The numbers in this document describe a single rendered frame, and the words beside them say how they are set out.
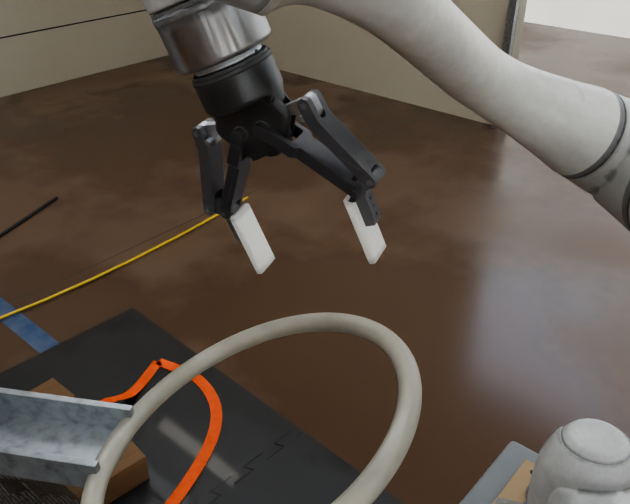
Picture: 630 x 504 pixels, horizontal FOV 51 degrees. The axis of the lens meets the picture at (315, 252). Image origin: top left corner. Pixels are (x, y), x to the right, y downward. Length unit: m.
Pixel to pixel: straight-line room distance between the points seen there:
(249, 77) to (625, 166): 0.40
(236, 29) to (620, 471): 0.87
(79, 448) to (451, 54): 0.81
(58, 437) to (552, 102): 0.85
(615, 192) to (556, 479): 0.56
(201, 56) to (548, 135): 0.35
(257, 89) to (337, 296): 2.77
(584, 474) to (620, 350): 2.15
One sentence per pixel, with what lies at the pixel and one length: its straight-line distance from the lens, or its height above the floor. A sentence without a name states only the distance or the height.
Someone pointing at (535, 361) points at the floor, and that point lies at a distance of 3.08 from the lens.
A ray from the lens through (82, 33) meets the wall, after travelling 6.99.
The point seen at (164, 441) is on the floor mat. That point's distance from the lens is 2.64.
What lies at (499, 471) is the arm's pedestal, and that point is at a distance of 1.50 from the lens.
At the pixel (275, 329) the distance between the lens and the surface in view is 1.10.
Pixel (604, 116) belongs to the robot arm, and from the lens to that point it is 0.74.
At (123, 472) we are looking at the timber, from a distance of 2.44.
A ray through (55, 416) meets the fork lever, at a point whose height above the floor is 1.14.
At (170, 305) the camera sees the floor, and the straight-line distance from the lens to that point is 3.33.
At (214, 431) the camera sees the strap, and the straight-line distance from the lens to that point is 2.63.
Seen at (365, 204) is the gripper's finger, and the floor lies 1.63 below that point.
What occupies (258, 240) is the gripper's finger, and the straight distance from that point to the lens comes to 0.70.
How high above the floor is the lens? 1.90
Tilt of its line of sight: 31 degrees down
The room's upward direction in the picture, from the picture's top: straight up
